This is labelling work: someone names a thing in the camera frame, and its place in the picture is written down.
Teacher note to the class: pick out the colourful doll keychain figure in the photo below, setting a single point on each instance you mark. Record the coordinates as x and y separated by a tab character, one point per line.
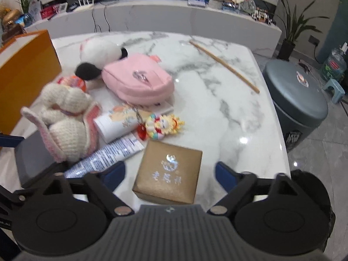
158	126

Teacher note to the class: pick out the black white plush panda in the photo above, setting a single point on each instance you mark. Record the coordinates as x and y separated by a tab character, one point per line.
95	54

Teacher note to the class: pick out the pink zip pouch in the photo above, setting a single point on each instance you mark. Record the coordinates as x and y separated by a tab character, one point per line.
138	79

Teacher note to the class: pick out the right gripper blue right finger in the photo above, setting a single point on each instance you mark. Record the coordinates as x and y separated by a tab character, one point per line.
238	187

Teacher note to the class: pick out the gold cardboard gift box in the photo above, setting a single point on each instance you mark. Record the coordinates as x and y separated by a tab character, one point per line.
168	174

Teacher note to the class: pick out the white floral cylinder bottle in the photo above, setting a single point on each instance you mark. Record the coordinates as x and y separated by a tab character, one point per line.
119	121

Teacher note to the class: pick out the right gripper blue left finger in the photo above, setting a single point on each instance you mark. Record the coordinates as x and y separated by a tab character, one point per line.
100	186

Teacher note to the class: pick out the golden vase with dried flowers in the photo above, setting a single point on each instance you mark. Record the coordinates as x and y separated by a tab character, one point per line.
8	15

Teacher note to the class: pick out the white blue cream tube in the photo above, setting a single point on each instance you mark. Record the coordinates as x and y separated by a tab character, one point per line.
106	157

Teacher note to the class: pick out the grey round stool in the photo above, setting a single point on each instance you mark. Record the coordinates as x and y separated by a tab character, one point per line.
299	103

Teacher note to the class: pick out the water jug bottle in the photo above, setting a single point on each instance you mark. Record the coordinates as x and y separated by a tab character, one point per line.
335	65

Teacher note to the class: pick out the wooden stick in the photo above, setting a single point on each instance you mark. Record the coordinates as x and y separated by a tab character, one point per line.
227	66

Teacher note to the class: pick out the white tv cabinet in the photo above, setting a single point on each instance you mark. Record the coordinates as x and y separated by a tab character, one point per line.
174	16

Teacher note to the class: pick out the small blue plastic stool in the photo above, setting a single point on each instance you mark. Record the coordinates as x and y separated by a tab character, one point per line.
338	91

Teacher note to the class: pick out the potted green plant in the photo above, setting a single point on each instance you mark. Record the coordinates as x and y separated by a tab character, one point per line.
295	24

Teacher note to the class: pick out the orange storage box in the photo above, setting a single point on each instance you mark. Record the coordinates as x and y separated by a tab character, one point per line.
28	62

